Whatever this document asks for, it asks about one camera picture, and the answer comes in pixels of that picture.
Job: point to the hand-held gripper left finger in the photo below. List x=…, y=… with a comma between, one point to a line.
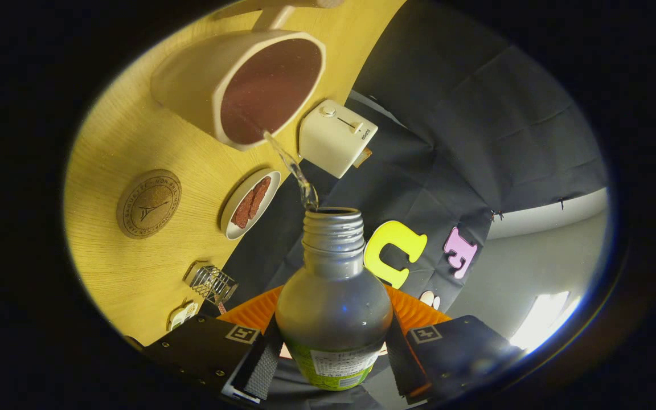
x=259, y=364

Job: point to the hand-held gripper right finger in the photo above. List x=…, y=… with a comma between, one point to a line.
x=405, y=364

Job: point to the silver juice bottle green label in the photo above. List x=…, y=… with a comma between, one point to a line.
x=333, y=307

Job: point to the round cork coaster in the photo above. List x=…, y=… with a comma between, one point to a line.
x=148, y=204

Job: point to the clear juice stream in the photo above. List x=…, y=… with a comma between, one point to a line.
x=296, y=171

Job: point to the pink stick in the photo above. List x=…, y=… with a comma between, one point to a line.
x=222, y=308

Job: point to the white divided dish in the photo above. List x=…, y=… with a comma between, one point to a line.
x=183, y=316

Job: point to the small white plate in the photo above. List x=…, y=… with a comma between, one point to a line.
x=236, y=228

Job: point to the reddish brown cookie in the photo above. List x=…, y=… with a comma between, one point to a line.
x=261, y=196
x=242, y=210

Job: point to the wooden table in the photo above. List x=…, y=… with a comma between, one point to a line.
x=134, y=273

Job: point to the toast slice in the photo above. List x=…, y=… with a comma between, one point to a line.
x=363, y=158

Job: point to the cream toaster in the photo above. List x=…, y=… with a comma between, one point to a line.
x=331, y=142

